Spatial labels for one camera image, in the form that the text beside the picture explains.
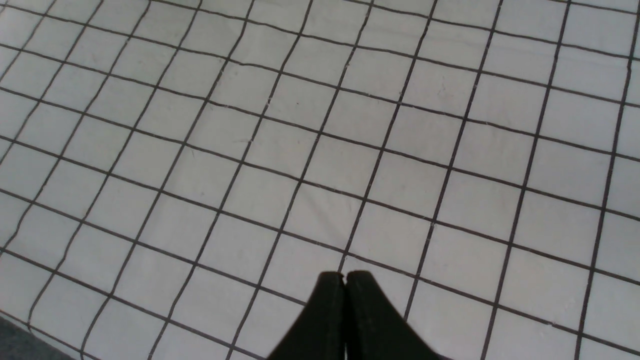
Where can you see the white grid-pattern tablecloth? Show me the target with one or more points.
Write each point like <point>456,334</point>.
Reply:
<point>176,173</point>

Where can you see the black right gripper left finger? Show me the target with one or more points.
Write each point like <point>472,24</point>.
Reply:
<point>317,333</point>

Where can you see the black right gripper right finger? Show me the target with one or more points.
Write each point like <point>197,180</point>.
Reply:
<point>374,328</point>

